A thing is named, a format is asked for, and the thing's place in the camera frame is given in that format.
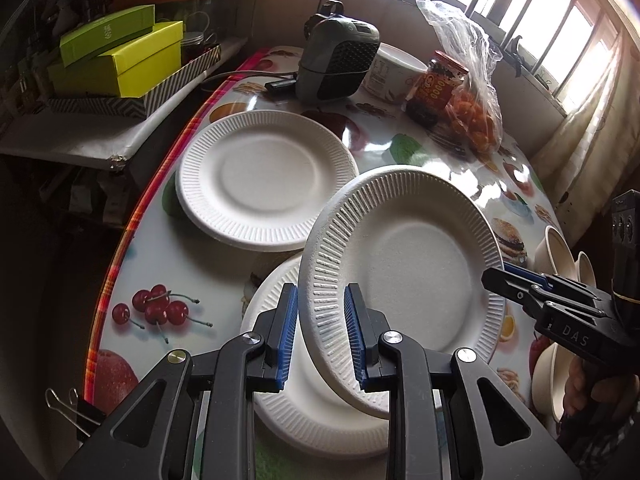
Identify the beige paper bowl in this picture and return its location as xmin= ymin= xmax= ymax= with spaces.
xmin=529 ymin=250 xmax=599 ymax=425
xmin=533 ymin=226 xmax=577 ymax=281

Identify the metal binder clip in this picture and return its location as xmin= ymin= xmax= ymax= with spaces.
xmin=44 ymin=388 xmax=106 ymax=443

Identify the red label sauce jar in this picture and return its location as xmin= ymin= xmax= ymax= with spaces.
xmin=405 ymin=50 xmax=469 ymax=128

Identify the white paper plate bottom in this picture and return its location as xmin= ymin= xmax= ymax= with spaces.
xmin=240 ymin=253 xmax=392 ymax=460

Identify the upper green box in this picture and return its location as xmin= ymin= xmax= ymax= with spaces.
xmin=60 ymin=4 xmax=155 ymax=67

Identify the grey side shelf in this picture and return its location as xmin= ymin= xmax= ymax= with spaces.
xmin=1 ymin=37 xmax=247 ymax=170

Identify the fruit print tablecloth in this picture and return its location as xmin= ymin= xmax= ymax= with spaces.
xmin=81 ymin=47 xmax=558 ymax=411

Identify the black remote control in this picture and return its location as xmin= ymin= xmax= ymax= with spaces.
xmin=265 ymin=78 xmax=296 ymax=96

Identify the white paper plate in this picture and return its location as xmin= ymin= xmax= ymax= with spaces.
xmin=175 ymin=110 xmax=359 ymax=252
xmin=298 ymin=165 xmax=506 ymax=418
xmin=240 ymin=253 xmax=392 ymax=460

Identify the grey portable heater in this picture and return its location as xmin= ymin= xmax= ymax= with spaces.
xmin=295 ymin=0 xmax=381 ymax=105

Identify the green box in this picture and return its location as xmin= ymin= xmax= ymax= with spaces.
xmin=48 ymin=21 xmax=183 ymax=98
xmin=60 ymin=4 xmax=155 ymax=67

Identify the person right hand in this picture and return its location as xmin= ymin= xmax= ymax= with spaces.
xmin=563 ymin=356 xmax=639 ymax=419

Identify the black white striped tray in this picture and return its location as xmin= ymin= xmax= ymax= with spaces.
xmin=45 ymin=43 xmax=222 ymax=120

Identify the beige curtain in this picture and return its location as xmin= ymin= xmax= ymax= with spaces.
xmin=532 ymin=32 xmax=639 ymax=245

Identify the lower green box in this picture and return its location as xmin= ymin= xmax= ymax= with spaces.
xmin=48 ymin=21 xmax=183 ymax=98

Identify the plastic bag of oranges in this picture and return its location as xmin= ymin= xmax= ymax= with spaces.
xmin=416 ymin=0 xmax=503 ymax=154

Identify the white round tub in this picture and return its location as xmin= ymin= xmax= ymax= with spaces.
xmin=362 ymin=42 xmax=427 ymax=105

